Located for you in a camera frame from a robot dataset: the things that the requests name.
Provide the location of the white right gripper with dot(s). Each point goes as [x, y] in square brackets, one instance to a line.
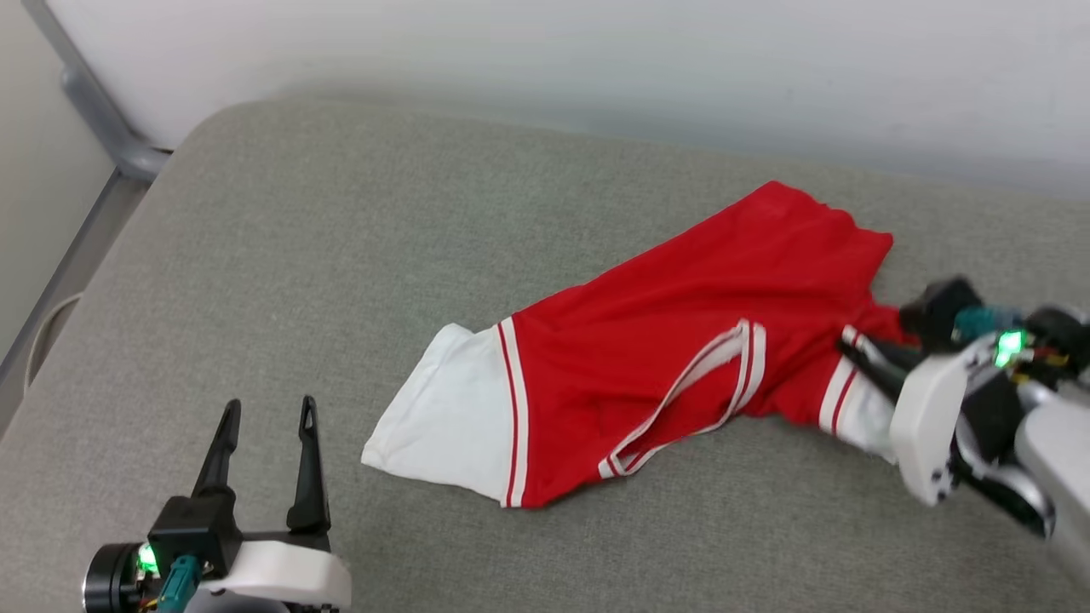
[928, 426]

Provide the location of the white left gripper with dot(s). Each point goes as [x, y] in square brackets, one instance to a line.
[289, 575]

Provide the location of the red and white sports jersey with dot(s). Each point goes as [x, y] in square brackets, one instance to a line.
[681, 340]

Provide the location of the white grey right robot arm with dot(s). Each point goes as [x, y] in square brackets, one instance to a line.
[1056, 443]

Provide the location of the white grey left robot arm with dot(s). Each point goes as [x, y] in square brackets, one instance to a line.
[111, 579]

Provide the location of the grey fabric sofa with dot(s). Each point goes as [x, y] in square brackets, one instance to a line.
[341, 255]

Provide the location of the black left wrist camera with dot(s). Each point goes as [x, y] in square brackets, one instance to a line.
[192, 528]

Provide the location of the grey metal frame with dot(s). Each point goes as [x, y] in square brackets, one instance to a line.
[128, 157]

